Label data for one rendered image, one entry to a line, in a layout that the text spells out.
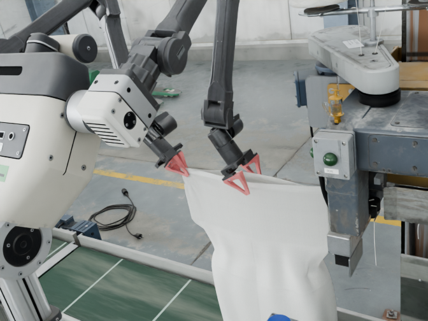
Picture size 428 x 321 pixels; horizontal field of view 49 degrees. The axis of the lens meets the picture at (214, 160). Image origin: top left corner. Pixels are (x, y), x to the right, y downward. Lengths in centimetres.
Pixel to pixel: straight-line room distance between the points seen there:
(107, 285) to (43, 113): 138
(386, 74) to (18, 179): 79
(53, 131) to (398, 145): 69
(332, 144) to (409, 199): 33
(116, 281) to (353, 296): 118
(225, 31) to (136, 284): 132
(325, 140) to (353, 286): 171
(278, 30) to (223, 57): 560
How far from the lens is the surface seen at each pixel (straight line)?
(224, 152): 134
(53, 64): 105
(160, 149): 152
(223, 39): 130
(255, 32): 706
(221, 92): 129
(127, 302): 216
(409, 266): 163
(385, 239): 294
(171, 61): 102
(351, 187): 106
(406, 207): 124
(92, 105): 92
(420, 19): 142
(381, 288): 261
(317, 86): 143
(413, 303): 173
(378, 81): 108
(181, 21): 109
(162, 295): 213
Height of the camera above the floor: 173
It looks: 25 degrees down
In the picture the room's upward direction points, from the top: 11 degrees counter-clockwise
